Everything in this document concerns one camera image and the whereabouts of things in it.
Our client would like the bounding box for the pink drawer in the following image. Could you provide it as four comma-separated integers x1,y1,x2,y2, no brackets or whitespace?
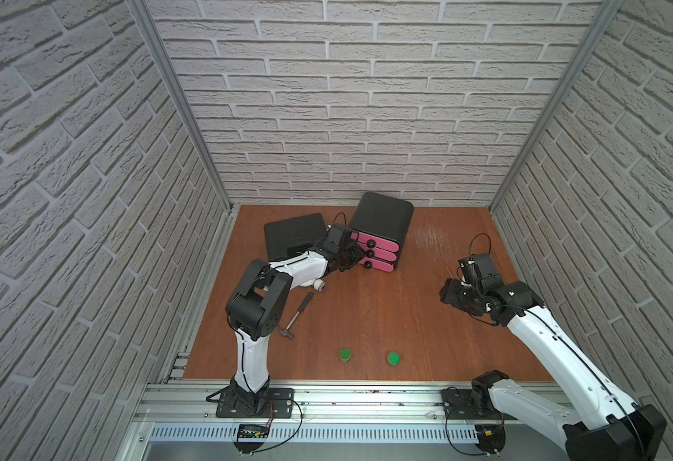
360,259,395,273
352,230,401,254
365,248,398,262

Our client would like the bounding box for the pink top drawer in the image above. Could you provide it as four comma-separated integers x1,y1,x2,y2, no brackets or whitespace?
352,230,401,254

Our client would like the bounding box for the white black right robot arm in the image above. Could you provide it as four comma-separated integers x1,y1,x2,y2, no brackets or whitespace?
439,279,668,460

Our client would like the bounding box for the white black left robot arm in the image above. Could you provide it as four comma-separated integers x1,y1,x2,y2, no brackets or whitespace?
226,241,365,401

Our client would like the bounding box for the pink bottom drawer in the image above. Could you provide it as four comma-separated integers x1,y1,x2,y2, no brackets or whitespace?
360,259,395,273

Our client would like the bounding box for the black drawer cabinet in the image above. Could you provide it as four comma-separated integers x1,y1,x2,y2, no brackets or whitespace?
349,192,414,272

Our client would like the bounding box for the green paint bottle left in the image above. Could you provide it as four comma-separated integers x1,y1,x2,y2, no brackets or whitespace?
339,348,352,363

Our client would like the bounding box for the green paint bottle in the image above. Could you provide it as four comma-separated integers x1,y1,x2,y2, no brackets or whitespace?
386,352,401,367
339,348,352,363

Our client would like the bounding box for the green paint bottle right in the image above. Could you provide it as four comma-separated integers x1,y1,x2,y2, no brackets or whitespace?
386,352,401,367

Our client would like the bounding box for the white pipe fitting brass thread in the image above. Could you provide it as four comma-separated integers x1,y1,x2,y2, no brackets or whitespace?
301,279,326,291

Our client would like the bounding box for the black plastic tool case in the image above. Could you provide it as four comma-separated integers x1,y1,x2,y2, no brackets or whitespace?
263,213,327,261

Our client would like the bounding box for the right electronics board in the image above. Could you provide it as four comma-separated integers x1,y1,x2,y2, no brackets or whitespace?
475,425,506,455

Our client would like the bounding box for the electronics board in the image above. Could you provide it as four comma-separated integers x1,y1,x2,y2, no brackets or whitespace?
234,424,270,454
475,425,506,455

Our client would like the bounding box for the left electronics board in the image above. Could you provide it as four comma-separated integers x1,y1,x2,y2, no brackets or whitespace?
234,424,270,454

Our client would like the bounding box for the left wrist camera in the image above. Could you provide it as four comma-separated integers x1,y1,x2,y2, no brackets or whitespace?
320,224,352,254

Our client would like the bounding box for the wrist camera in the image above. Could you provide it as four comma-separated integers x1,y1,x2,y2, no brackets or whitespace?
459,254,504,295
320,224,352,254

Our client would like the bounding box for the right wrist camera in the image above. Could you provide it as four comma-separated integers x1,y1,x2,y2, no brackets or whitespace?
459,254,504,295

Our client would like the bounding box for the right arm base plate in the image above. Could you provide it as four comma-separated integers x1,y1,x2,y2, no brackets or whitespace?
440,386,501,421

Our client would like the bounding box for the aluminium front rail frame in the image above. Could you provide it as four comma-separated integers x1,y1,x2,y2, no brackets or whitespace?
117,380,570,460

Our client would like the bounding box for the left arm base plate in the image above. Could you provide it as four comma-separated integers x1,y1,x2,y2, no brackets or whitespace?
213,384,294,420

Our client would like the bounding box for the aluminium left floor rail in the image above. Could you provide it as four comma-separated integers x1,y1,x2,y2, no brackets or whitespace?
158,205,240,384

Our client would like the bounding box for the aluminium corner post right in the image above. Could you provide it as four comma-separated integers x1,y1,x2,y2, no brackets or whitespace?
488,0,624,213

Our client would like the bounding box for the aluminium corner post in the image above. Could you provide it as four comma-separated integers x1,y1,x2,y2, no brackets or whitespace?
488,0,624,213
127,0,234,212

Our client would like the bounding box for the aluminium corner post left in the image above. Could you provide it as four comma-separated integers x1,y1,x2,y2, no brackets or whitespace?
127,0,234,212

